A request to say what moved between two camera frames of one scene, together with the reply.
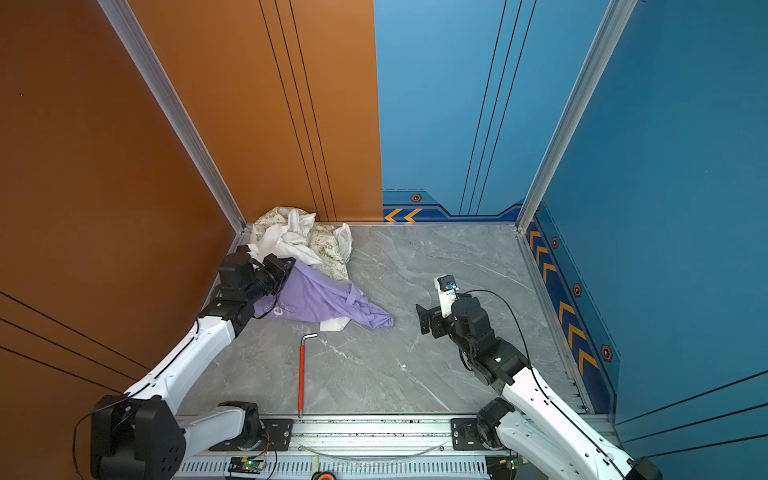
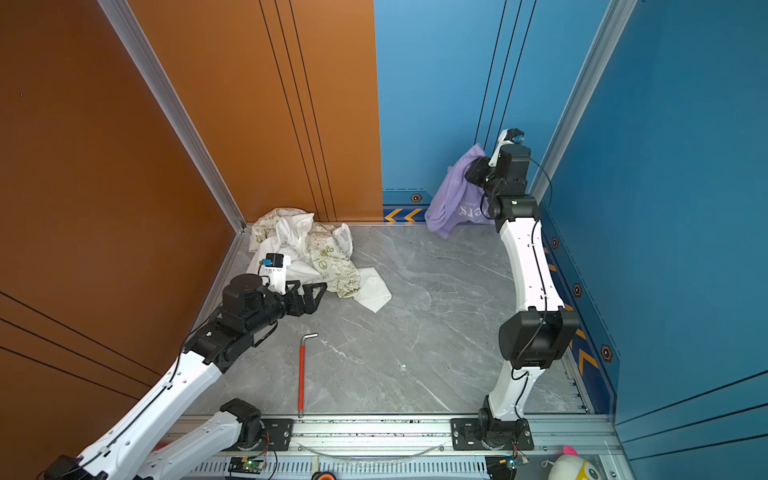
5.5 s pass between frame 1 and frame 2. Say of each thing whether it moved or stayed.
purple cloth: moved
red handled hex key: stayed
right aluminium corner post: stayed
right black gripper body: moved
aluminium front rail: stayed
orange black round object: stayed
